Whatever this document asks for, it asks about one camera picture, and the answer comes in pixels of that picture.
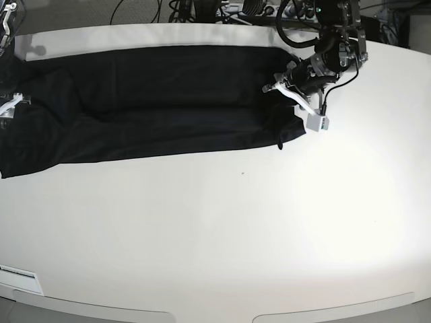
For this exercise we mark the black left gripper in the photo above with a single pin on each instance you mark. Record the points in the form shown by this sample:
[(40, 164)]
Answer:
[(304, 79)]

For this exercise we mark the black T-shirt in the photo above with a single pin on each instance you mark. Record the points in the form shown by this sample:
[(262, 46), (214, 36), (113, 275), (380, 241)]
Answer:
[(146, 102)]

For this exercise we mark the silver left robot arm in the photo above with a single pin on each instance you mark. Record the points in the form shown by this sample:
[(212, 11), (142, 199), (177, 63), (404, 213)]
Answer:
[(340, 47)]

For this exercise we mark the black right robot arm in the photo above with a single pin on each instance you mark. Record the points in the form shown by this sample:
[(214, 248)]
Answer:
[(12, 67)]

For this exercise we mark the background power strip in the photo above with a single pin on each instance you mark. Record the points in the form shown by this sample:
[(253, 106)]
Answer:
[(263, 13)]

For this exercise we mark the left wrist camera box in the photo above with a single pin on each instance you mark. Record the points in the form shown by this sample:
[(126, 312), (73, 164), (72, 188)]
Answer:
[(317, 123)]

